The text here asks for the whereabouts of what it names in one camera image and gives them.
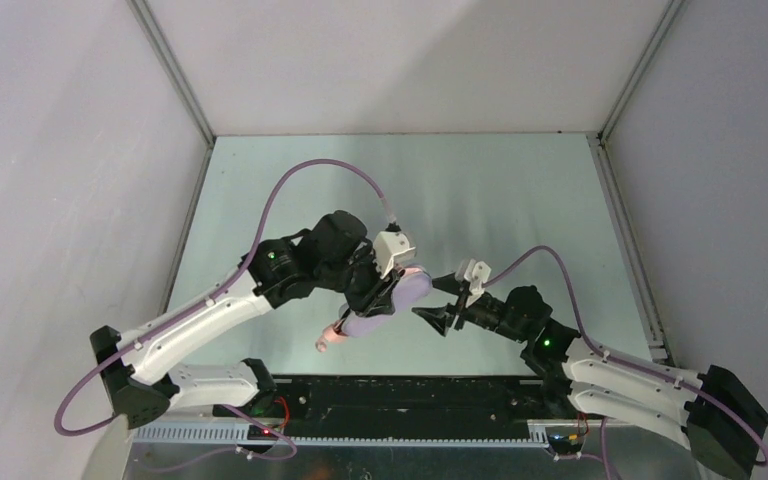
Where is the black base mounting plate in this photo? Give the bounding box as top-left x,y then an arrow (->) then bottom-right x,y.
239,375 -> 580,441

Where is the left controller board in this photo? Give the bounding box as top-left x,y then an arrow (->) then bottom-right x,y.
246,425 -> 281,442

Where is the right controller board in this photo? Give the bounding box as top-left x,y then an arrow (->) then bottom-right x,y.
546,434 -> 587,461

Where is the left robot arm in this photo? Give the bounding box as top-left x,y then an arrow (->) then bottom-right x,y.
90,210 -> 416,429

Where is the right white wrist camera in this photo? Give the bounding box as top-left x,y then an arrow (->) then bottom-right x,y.
454,259 -> 492,307

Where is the aluminium frame rail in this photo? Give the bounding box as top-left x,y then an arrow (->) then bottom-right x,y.
112,377 -> 717,452

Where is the controller board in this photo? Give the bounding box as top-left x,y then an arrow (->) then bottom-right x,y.
246,425 -> 281,442
546,434 -> 587,461

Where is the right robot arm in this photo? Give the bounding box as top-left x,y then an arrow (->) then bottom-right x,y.
412,275 -> 768,479

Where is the pink folding umbrella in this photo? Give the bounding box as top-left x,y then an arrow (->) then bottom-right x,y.
315,266 -> 432,352

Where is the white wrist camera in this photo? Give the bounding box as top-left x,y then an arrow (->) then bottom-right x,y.
454,259 -> 492,307
372,231 -> 416,279

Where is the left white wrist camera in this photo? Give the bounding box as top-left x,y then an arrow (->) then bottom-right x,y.
372,231 -> 416,279

